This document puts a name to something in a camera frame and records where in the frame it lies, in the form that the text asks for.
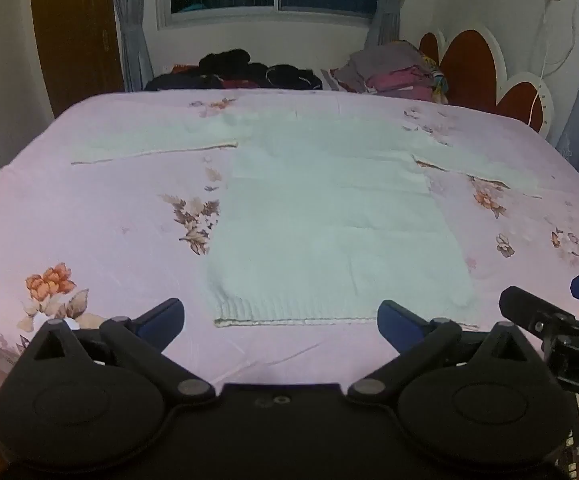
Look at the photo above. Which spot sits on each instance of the white knitted sweater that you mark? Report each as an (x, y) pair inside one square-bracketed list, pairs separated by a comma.
[(329, 200)]

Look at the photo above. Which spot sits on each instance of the stack of folded clothes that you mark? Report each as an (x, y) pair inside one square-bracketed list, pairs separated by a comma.
[(394, 72)]

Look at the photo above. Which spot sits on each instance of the grey striped cloth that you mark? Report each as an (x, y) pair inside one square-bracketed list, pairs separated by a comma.
[(330, 80)]

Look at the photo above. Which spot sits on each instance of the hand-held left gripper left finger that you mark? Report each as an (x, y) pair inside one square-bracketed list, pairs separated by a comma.
[(162, 317)]

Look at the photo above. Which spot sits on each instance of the red and white headboard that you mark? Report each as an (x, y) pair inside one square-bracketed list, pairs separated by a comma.
[(474, 65)]

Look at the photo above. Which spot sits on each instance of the pile of dark clothes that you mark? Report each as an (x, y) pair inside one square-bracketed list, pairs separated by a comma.
[(229, 70)]

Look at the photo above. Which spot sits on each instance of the pink floral bed sheet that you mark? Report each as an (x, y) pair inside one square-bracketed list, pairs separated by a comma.
[(94, 210)]

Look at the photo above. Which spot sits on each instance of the brown wooden door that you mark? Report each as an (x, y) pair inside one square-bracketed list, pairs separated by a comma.
[(74, 30)]

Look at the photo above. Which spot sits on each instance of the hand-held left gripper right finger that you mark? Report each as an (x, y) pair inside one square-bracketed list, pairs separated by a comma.
[(397, 320)]

